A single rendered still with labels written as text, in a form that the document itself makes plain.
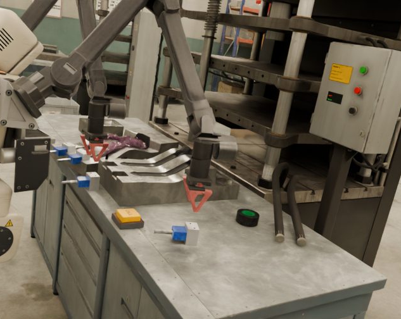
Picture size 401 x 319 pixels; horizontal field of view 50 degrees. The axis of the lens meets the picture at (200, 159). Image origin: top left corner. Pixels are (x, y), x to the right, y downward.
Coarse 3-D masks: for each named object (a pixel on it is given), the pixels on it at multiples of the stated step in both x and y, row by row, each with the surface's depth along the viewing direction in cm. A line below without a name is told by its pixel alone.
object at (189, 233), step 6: (186, 222) 133; (192, 222) 134; (174, 228) 131; (180, 228) 131; (186, 228) 131; (192, 228) 130; (198, 228) 130; (174, 234) 129; (180, 234) 129; (186, 234) 130; (192, 234) 130; (198, 234) 130; (180, 240) 130; (186, 240) 130; (192, 240) 130
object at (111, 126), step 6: (84, 120) 232; (108, 120) 241; (114, 120) 243; (84, 126) 228; (108, 126) 230; (114, 126) 231; (120, 126) 233; (84, 132) 228; (108, 132) 231; (114, 132) 233; (120, 132) 234
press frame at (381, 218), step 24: (336, 0) 265; (360, 0) 250; (384, 0) 237; (336, 24) 272; (360, 24) 257; (384, 24) 244; (264, 48) 322; (288, 48) 310; (312, 48) 290; (312, 72) 290; (264, 96) 324; (312, 96) 290; (312, 144) 290; (384, 168) 233; (384, 192) 239; (384, 216) 246
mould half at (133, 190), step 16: (112, 160) 168; (128, 160) 172; (144, 160) 177; (176, 160) 173; (112, 176) 155; (128, 176) 154; (144, 176) 158; (176, 176) 162; (224, 176) 182; (112, 192) 155; (128, 192) 149; (144, 192) 153; (160, 192) 156; (176, 192) 159; (224, 192) 171
